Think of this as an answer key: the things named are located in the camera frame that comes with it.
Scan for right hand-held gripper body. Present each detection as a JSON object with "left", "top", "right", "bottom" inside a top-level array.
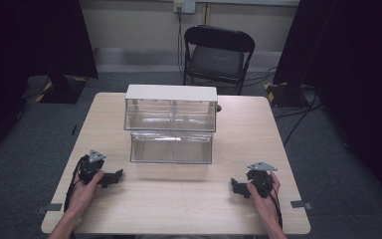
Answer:
[{"left": 247, "top": 161, "right": 279, "bottom": 199}]

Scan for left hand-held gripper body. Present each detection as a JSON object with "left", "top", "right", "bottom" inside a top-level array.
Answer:
[{"left": 79, "top": 149, "right": 107, "bottom": 185}]

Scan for person's left hand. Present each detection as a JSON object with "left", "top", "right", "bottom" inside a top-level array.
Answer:
[{"left": 68, "top": 169, "right": 105, "bottom": 218}]

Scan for person's right hand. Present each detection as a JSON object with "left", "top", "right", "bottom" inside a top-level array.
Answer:
[{"left": 247, "top": 173, "right": 282, "bottom": 222}]

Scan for grey tape piece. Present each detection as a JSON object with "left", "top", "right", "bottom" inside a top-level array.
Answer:
[
  {"left": 289, "top": 199, "right": 313, "bottom": 211},
  {"left": 36, "top": 202, "right": 64, "bottom": 214}
]

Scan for clear plastic drawer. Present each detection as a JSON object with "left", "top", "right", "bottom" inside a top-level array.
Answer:
[{"left": 129, "top": 130, "right": 215, "bottom": 165}]

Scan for black stand base striped tape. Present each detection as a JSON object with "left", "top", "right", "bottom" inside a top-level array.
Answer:
[
  {"left": 264, "top": 81, "right": 313, "bottom": 110},
  {"left": 37, "top": 74, "right": 90, "bottom": 105}
]

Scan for clear drawer cabinet white top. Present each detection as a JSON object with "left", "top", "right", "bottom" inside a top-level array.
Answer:
[{"left": 123, "top": 84, "right": 219, "bottom": 133}]

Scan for black folding chair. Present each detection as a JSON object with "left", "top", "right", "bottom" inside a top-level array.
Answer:
[{"left": 182, "top": 25, "right": 257, "bottom": 96}]

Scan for black curtain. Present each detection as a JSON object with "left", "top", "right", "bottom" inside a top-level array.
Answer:
[
  {"left": 273, "top": 0, "right": 382, "bottom": 213},
  {"left": 0, "top": 0, "right": 99, "bottom": 167}
]

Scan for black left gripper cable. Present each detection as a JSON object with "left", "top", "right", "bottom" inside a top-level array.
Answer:
[{"left": 63, "top": 155, "right": 85, "bottom": 213}]

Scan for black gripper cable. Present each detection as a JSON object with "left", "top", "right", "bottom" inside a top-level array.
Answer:
[
  {"left": 63, "top": 155, "right": 85, "bottom": 213},
  {"left": 271, "top": 192, "right": 284, "bottom": 231}
]

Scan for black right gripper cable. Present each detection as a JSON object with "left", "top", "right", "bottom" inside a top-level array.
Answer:
[{"left": 271, "top": 192, "right": 284, "bottom": 231}]

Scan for black floor cable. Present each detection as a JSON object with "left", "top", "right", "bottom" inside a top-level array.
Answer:
[{"left": 274, "top": 93, "right": 322, "bottom": 147}]

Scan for black wall outlet cable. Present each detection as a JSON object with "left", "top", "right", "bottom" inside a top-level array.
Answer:
[{"left": 176, "top": 6, "right": 186, "bottom": 77}]

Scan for white wall outlet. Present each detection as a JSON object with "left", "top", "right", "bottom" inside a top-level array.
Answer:
[{"left": 173, "top": 0, "right": 197, "bottom": 15}]

